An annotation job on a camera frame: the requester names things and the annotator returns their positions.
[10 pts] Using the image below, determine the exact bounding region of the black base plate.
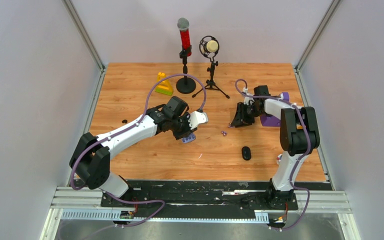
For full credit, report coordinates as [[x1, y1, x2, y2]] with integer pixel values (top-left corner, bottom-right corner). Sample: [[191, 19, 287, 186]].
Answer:
[[68, 178, 334, 221]]

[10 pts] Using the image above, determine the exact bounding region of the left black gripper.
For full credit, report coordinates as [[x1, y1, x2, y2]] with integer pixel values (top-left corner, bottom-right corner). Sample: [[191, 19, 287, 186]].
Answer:
[[170, 112, 198, 141]]

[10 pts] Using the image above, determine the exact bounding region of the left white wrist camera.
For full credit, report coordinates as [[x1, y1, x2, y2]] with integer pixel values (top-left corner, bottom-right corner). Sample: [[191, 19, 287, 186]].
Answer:
[[188, 111, 209, 130]]

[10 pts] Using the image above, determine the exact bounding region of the cream condenser microphone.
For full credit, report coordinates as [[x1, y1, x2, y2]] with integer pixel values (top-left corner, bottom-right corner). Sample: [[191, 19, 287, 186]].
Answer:
[[198, 35, 220, 62]]

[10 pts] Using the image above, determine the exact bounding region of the black round-base mic stand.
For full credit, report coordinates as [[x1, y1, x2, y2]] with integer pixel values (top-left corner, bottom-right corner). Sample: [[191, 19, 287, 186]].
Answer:
[[176, 46, 196, 94]]

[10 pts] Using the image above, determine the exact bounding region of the black tripod mic stand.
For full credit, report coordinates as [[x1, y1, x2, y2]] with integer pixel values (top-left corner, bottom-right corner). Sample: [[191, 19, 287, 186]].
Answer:
[[204, 57, 230, 99]]

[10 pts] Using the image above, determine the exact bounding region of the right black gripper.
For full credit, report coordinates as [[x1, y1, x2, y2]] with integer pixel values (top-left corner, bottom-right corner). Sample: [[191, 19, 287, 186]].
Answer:
[[231, 102, 265, 128]]

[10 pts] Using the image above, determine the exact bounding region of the yellow green toy block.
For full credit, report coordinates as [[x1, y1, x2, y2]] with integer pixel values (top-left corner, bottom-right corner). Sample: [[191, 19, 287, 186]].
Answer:
[[154, 72, 174, 96]]

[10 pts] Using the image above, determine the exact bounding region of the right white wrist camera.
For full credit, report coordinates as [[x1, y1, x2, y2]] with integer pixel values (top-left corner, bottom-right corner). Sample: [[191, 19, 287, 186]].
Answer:
[[242, 87, 255, 106]]

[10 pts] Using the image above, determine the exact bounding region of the black earbud charging case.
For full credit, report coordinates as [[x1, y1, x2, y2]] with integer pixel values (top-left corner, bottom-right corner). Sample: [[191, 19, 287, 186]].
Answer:
[[241, 146, 252, 161]]

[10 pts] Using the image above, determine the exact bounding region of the red microphone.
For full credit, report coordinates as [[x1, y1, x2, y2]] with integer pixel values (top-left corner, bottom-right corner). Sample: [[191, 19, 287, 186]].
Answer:
[[177, 17, 192, 57]]

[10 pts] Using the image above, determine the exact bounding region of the white cable duct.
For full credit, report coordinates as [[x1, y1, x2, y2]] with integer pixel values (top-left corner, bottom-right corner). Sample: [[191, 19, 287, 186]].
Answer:
[[60, 209, 269, 224]]

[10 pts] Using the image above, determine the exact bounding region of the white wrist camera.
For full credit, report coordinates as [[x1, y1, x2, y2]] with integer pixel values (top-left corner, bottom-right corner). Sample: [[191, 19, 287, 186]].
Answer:
[[242, 87, 255, 106], [188, 111, 209, 130]]

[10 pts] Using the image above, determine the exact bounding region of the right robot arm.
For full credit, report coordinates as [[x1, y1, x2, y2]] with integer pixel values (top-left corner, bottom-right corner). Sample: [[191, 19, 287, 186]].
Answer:
[[230, 85, 320, 209]]

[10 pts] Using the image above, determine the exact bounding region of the small red white toy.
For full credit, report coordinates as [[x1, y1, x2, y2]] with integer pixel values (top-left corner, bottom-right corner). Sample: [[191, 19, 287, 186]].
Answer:
[[276, 154, 283, 165]]

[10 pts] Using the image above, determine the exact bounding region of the lavender earbud charging case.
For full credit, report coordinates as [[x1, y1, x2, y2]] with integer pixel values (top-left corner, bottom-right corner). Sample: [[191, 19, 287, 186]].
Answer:
[[181, 133, 196, 144]]

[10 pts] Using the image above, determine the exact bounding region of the purple phone stand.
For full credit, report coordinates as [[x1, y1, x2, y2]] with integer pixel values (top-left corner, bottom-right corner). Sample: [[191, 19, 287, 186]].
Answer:
[[259, 92, 290, 127]]

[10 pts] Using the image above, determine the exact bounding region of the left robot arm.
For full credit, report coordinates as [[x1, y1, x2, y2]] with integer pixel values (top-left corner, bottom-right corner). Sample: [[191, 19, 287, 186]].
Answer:
[[69, 96, 197, 207]]

